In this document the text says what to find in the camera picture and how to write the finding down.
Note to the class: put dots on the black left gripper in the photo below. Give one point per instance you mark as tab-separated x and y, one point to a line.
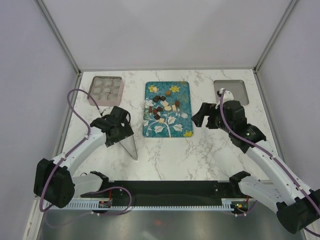
126	132

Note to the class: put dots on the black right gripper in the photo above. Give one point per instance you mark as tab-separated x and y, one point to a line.
206	109

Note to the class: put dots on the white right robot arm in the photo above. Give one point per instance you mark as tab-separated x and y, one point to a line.
295	204

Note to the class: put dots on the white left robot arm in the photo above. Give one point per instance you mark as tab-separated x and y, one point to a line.
55	182

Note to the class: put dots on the white oval chocolate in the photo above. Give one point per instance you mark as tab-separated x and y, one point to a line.
167	108

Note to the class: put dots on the pink chocolate box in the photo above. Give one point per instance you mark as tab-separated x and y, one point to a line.
107	90

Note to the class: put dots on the white heart chocolate centre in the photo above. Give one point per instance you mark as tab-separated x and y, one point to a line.
165	103

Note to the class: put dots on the teal floral tray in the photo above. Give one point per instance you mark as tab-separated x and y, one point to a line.
177	124

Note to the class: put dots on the pink box lid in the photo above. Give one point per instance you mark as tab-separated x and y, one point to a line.
236	87

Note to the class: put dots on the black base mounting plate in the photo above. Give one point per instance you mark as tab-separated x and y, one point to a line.
177	193

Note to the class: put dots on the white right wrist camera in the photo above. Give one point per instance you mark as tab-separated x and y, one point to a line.
225	95

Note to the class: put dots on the white slotted cable duct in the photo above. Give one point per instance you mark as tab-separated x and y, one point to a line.
102	204

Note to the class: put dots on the aluminium frame rail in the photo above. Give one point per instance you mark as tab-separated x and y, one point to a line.
57	34

